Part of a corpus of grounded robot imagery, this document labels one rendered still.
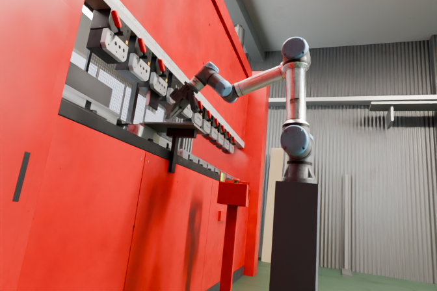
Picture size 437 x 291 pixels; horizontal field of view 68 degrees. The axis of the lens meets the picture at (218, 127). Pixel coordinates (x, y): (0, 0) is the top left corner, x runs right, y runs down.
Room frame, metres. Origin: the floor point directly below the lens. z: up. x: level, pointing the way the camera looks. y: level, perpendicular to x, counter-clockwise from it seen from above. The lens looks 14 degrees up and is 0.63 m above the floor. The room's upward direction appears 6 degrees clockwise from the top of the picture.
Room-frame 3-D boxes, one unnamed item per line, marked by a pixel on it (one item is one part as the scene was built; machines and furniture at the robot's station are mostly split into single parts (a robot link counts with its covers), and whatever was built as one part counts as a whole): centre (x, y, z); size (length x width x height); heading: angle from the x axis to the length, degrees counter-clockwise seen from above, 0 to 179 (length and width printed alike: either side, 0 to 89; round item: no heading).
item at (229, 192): (1.92, -0.13, 0.75); 0.20 x 0.16 x 0.18; 170
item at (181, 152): (2.81, -0.02, 0.92); 1.68 x 0.06 x 0.10; 163
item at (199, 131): (1.56, 0.21, 1.00); 0.26 x 0.18 x 0.01; 73
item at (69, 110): (2.21, 0.12, 0.85); 3.00 x 0.21 x 0.04; 163
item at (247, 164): (3.83, -0.15, 1.15); 0.85 x 0.25 x 2.30; 73
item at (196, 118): (2.15, 0.18, 1.26); 0.15 x 0.09 x 0.17; 163
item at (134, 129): (1.66, 0.34, 0.92); 0.39 x 0.06 x 0.10; 163
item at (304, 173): (1.47, -0.39, 0.82); 0.15 x 0.15 x 0.10
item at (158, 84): (1.58, 0.36, 1.26); 0.15 x 0.09 x 0.17; 163
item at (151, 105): (1.60, 0.36, 1.13); 0.10 x 0.02 x 0.10; 163
